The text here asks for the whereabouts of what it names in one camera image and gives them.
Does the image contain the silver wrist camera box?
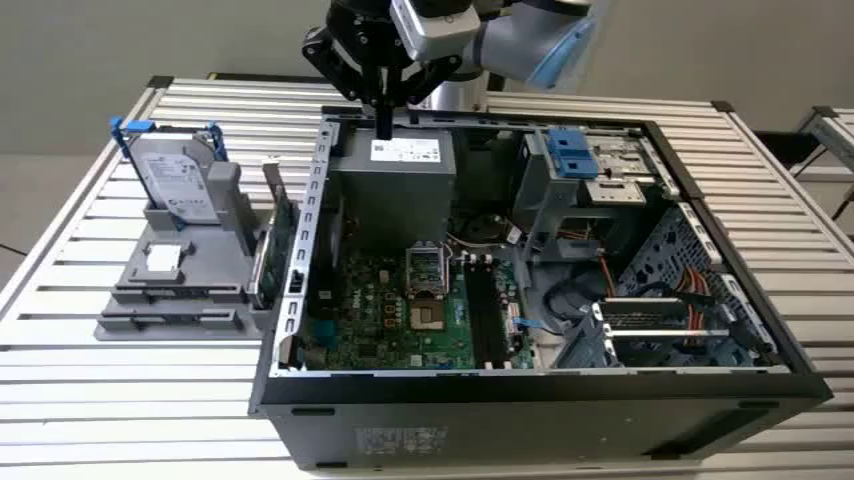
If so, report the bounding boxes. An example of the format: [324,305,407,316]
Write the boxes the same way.
[388,0,483,62]

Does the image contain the CPU socket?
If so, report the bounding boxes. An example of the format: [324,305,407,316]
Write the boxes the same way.
[406,298,448,333]

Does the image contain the black PC case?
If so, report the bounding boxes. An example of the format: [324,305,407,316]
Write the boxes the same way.
[247,103,835,471]

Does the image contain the orange and red power wires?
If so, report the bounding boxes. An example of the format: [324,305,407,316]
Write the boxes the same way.
[670,267,717,351]

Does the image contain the silver CPU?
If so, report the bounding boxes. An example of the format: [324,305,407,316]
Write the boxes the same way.
[144,243,183,272]

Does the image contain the grey parts rack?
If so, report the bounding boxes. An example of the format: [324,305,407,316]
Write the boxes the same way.
[92,160,282,344]

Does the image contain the blue plastic drive latch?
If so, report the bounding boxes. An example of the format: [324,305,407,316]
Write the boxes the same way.
[544,128,597,180]

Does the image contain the green graphics card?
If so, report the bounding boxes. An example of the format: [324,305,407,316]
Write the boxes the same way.
[244,158,302,309]

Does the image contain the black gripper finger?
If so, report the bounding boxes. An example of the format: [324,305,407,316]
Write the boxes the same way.
[300,27,386,140]
[384,56,463,140]

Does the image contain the grey power supply unit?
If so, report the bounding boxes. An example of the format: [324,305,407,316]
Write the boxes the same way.
[328,127,459,251]

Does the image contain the black RAM slot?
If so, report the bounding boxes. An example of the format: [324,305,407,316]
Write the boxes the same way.
[479,257,506,370]
[487,257,515,370]
[471,257,496,370]
[464,257,487,370]

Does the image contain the metal socket cover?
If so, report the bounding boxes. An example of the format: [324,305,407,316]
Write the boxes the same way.
[404,239,448,300]

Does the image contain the green motherboard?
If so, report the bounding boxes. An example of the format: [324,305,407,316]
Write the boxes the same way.
[303,239,539,372]

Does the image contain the silver drive bay cage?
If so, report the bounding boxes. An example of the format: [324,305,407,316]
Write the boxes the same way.
[512,124,682,261]

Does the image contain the metal slat side table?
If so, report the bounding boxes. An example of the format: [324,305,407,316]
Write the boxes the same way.
[790,104,854,184]

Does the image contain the black flat data cable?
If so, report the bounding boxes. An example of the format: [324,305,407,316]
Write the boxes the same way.
[542,277,602,334]

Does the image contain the hard disk in blue carrier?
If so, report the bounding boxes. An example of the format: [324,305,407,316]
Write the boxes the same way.
[108,115,232,229]

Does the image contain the RAM memory stick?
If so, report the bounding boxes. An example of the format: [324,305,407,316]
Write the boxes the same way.
[119,284,235,300]
[109,310,232,327]

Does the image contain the round case speaker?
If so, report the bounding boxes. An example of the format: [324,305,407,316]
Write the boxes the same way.
[463,212,510,244]

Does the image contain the thin orange cable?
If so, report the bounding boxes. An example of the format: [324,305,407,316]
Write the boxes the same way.
[598,247,617,304]

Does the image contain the black cable with blue tab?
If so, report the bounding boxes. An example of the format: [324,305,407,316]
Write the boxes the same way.
[514,317,569,335]

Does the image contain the grey metal disk bay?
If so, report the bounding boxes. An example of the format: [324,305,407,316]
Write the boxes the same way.
[552,294,779,370]

